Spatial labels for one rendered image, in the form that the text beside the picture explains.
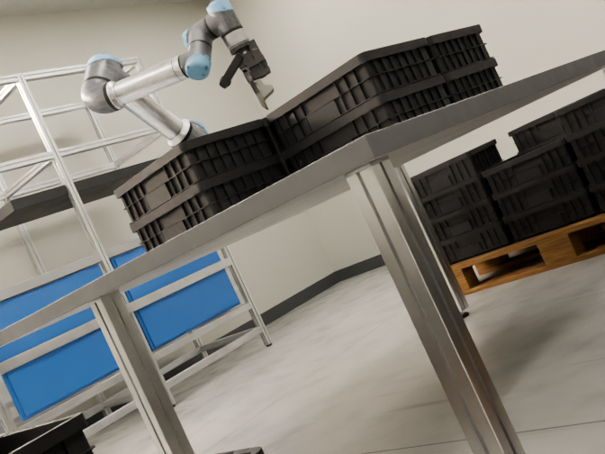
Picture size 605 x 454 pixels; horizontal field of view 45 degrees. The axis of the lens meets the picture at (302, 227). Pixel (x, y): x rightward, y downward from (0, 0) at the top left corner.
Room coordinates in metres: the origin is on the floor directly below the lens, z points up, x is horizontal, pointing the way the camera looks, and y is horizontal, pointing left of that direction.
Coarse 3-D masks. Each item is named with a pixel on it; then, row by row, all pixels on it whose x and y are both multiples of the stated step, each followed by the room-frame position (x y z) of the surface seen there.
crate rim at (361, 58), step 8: (416, 40) 1.94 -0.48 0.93; (424, 40) 1.96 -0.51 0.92; (384, 48) 1.84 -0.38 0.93; (392, 48) 1.86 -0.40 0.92; (400, 48) 1.88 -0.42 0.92; (408, 48) 1.90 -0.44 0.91; (416, 48) 1.93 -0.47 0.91; (360, 56) 1.78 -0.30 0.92; (368, 56) 1.78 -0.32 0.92; (376, 56) 1.80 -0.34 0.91; (384, 56) 1.83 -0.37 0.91; (344, 64) 1.81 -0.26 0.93; (352, 64) 1.80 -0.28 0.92; (336, 72) 1.84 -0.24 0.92; (344, 72) 1.82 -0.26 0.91; (320, 80) 1.88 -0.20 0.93; (328, 80) 1.86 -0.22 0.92; (312, 88) 1.90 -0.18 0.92; (320, 88) 1.89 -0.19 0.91; (296, 96) 1.95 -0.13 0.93; (304, 96) 1.93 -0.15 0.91; (288, 104) 1.98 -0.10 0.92; (296, 104) 1.96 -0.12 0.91; (272, 112) 2.03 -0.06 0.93; (280, 112) 2.01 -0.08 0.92; (272, 120) 2.04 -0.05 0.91
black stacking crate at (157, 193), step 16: (208, 144) 1.92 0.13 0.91; (224, 144) 1.96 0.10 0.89; (240, 144) 1.99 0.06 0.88; (256, 144) 2.03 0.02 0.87; (176, 160) 1.90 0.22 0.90; (192, 160) 1.87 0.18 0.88; (208, 160) 1.90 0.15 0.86; (224, 160) 1.94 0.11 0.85; (240, 160) 1.97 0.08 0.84; (256, 160) 2.00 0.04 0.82; (160, 176) 1.97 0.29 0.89; (176, 176) 1.92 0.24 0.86; (192, 176) 1.88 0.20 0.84; (208, 176) 1.88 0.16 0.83; (128, 192) 2.09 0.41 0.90; (144, 192) 2.04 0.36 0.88; (160, 192) 1.98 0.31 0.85; (176, 192) 1.94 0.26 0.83; (128, 208) 2.12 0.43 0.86; (144, 208) 2.07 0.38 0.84
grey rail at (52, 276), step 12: (132, 240) 4.15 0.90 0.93; (108, 252) 4.02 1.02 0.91; (120, 252) 4.07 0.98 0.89; (72, 264) 3.85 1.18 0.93; (84, 264) 3.90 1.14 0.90; (96, 264) 4.06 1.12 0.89; (48, 276) 3.74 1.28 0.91; (60, 276) 3.78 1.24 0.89; (12, 288) 3.59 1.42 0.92; (24, 288) 3.63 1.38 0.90; (0, 300) 3.53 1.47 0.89
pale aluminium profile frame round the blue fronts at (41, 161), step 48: (0, 96) 4.14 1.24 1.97; (48, 144) 3.98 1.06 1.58; (96, 144) 4.19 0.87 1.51; (144, 144) 4.78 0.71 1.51; (0, 192) 4.44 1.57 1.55; (96, 240) 4.00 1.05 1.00; (240, 288) 4.61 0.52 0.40; (144, 336) 4.01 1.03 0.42; (192, 336) 4.22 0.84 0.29; (240, 336) 4.75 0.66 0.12; (96, 384) 4.44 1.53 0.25; (0, 432) 3.98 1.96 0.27
